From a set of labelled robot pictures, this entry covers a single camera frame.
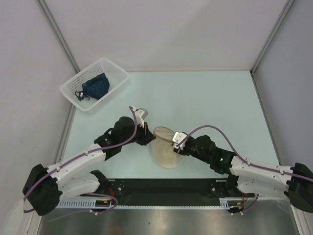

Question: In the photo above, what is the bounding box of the beige mesh laundry bag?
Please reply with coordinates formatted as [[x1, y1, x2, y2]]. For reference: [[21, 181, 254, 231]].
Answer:
[[151, 126, 183, 169]]

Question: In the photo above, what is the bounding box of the white plastic perforated basket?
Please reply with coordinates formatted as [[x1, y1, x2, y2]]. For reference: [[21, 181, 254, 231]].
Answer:
[[60, 58, 129, 114]]

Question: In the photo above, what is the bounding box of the purple cable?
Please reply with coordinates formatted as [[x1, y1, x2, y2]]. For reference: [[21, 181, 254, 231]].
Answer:
[[22, 106, 138, 222], [178, 125, 313, 216]]

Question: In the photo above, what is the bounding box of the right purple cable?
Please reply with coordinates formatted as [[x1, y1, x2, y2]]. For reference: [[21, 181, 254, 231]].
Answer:
[[178, 125, 313, 216]]

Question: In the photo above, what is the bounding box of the right aluminium frame post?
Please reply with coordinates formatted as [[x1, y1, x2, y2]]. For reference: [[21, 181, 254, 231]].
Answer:
[[250, 0, 297, 76]]

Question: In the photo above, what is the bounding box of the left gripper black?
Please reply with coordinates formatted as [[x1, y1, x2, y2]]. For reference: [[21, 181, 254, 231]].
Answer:
[[120, 120, 155, 145]]

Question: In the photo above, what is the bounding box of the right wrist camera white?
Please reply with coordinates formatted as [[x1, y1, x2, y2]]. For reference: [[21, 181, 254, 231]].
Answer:
[[172, 132, 188, 150]]

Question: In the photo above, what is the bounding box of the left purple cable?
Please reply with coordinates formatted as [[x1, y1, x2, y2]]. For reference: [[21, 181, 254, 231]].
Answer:
[[22, 106, 138, 222]]

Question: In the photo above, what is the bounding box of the aluminium frame post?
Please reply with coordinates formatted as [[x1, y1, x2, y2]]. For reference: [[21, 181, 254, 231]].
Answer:
[[36, 0, 80, 73], [250, 0, 297, 76]]

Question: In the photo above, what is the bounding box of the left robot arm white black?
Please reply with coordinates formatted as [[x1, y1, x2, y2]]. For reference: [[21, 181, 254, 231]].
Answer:
[[22, 117, 155, 216]]

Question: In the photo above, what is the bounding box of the dark blue bra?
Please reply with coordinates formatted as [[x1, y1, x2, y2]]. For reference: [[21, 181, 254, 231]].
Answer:
[[74, 73, 110, 101]]

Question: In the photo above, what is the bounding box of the left aluminium frame post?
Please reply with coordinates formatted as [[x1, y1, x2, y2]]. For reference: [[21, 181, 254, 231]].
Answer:
[[36, 0, 80, 73]]

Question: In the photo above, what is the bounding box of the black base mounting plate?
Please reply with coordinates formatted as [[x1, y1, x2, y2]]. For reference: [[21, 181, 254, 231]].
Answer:
[[96, 179, 255, 206]]

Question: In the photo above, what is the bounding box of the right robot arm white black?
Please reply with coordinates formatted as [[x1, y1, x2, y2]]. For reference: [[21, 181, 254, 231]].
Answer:
[[172, 132, 313, 213]]

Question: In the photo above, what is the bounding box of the white slotted cable duct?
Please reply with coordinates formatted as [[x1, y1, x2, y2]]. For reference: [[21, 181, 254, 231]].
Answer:
[[56, 199, 243, 211]]

